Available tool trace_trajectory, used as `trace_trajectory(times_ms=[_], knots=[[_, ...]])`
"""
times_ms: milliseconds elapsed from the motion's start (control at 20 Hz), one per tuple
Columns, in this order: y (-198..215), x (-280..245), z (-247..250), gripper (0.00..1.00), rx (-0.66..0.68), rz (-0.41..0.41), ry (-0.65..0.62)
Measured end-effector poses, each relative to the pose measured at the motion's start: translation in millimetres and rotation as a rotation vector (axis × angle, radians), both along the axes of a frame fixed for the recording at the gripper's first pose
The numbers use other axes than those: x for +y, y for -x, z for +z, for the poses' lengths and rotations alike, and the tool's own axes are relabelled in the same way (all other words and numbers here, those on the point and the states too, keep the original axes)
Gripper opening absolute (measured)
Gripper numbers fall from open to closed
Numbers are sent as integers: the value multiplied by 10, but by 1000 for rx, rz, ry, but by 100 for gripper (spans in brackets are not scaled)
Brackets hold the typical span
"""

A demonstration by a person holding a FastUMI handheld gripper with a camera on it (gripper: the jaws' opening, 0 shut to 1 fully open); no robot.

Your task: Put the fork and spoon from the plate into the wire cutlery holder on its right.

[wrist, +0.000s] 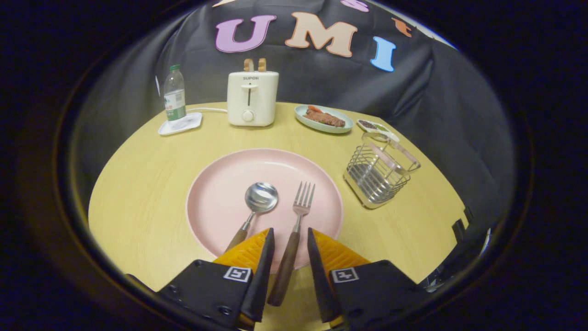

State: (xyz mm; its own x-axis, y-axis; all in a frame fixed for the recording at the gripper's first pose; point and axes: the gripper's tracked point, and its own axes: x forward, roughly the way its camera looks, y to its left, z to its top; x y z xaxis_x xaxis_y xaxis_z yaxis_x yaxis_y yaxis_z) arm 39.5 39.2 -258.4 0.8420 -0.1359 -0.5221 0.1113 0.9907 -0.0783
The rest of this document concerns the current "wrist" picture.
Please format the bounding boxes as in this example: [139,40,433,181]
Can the white toaster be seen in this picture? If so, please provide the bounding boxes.
[227,70,280,127]

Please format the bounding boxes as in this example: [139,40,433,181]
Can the white square coaster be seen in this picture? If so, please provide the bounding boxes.
[158,112,203,136]

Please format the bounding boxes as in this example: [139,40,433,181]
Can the black backdrop cloth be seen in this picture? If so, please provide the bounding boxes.
[73,0,515,230]

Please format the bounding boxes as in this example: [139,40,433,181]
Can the pink plate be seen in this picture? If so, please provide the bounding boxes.
[186,148,344,272]

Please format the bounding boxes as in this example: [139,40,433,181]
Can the wooden handled metal fork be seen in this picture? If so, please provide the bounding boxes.
[267,181,316,307]

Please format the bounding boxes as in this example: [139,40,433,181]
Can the brown meat slices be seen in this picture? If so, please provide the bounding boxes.
[304,108,346,128]

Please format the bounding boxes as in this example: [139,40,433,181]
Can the light green plate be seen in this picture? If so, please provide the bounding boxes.
[294,104,354,134]

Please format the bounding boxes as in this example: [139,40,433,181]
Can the white divided condiment dish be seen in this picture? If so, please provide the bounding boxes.
[357,119,400,142]

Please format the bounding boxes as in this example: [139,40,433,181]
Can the clear plastic water bottle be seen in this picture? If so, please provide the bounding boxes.
[164,64,187,122]

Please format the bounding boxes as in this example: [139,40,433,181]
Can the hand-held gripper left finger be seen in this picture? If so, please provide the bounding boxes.
[131,228,276,329]

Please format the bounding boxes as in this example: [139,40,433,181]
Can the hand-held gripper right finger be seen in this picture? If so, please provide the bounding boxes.
[307,227,432,329]

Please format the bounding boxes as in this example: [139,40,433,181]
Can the metal wire cutlery basket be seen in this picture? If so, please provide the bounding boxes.
[343,132,421,210]

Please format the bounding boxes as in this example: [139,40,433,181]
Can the wooden handled metal spoon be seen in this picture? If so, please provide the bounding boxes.
[224,182,279,252]

